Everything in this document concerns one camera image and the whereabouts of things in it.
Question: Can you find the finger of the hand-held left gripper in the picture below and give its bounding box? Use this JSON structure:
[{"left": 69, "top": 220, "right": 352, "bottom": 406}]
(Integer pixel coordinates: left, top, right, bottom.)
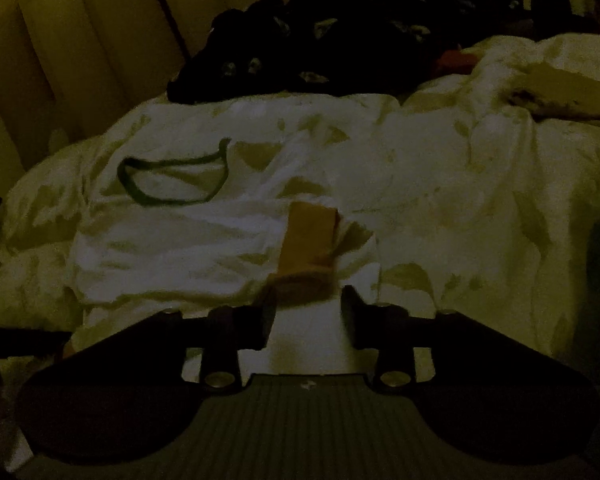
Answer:
[{"left": 0, "top": 324, "right": 73, "bottom": 361}]

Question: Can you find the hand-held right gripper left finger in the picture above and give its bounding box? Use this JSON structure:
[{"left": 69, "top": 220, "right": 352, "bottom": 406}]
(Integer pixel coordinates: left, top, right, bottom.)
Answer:
[{"left": 70, "top": 287, "right": 278, "bottom": 393}]

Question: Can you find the dark printed cloth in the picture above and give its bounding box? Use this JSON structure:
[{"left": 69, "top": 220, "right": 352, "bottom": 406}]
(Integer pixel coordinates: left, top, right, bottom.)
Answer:
[{"left": 167, "top": 0, "right": 596, "bottom": 107}]

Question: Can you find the padded headboard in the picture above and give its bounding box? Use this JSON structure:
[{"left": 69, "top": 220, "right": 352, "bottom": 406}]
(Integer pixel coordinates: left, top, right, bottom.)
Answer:
[{"left": 0, "top": 0, "right": 301, "bottom": 201}]

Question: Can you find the folded pale cloth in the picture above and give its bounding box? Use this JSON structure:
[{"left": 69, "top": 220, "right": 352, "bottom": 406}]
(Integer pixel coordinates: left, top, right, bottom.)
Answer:
[{"left": 505, "top": 66, "right": 600, "bottom": 125}]

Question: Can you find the tan cloth strip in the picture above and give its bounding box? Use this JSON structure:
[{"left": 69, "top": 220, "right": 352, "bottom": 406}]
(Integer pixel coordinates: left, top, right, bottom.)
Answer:
[{"left": 277, "top": 201, "right": 342, "bottom": 307}]

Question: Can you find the white shirt with green collar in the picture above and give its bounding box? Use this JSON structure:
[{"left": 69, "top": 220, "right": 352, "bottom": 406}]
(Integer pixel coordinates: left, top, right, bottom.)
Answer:
[{"left": 67, "top": 137, "right": 383, "bottom": 376}]

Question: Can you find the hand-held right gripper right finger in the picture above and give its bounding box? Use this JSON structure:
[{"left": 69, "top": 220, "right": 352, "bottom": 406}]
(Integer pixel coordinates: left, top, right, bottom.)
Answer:
[{"left": 341, "top": 285, "right": 546, "bottom": 393}]

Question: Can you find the pale floral blanket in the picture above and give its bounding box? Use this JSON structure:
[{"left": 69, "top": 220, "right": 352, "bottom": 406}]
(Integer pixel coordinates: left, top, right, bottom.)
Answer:
[{"left": 0, "top": 32, "right": 600, "bottom": 461}]

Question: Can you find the red cloth item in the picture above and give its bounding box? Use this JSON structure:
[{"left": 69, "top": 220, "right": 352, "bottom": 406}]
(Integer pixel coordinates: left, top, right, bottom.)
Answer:
[{"left": 432, "top": 50, "right": 479, "bottom": 74}]

